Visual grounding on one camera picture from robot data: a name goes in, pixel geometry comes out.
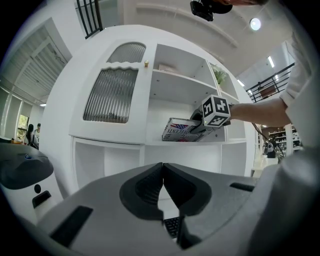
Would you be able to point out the round ceiling light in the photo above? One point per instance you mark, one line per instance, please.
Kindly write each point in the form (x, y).
(255, 24)

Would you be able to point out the white shelf cabinet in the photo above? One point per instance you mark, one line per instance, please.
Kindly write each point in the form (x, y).
(100, 140)

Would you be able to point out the flag print book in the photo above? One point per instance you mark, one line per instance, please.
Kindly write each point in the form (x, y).
(175, 132)

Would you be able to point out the person's right forearm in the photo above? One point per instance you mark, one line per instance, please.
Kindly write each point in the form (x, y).
(257, 112)

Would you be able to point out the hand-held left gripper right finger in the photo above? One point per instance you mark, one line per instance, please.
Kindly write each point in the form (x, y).
(190, 195)

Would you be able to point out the black stair railing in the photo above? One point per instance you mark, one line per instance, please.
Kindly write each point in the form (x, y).
(90, 17)

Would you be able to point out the green potted plant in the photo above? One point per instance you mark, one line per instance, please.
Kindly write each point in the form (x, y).
(220, 73)

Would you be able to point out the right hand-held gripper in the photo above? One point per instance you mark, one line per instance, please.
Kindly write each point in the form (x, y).
(216, 111)

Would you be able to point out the background display shelves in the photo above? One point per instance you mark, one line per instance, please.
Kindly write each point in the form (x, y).
(285, 138)

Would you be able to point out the black head-worn camera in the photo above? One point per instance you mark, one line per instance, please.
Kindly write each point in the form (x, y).
(205, 8)

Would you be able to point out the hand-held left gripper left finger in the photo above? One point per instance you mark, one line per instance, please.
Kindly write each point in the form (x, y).
(140, 192)

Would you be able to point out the white and grey appliance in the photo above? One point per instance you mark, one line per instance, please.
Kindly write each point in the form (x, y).
(25, 175)

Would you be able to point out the black balcony railing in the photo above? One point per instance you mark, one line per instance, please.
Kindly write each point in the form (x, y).
(272, 85)

